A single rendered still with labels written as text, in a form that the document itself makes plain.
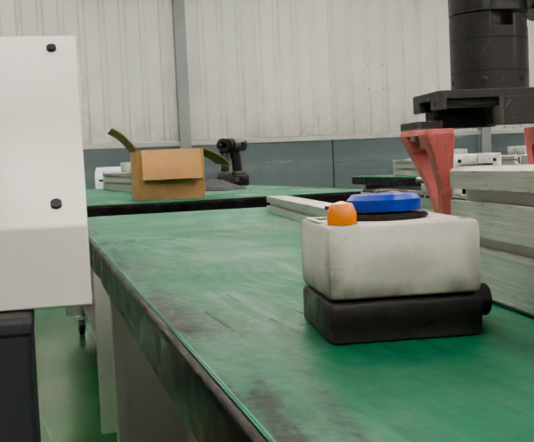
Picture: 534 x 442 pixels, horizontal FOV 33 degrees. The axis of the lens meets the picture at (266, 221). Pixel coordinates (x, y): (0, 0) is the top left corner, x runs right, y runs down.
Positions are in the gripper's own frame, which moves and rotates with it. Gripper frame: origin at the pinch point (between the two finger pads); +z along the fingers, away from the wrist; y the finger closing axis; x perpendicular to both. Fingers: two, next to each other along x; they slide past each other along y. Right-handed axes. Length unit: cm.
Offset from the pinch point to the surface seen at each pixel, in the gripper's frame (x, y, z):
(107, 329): 200, -37, 42
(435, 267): -21.0, -11.8, 1.1
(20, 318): -4.2, -34.5, 4.8
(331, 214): -20.3, -16.9, -1.9
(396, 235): -20.9, -13.7, -0.7
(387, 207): -18.9, -13.6, -2.0
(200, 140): 1098, 58, -37
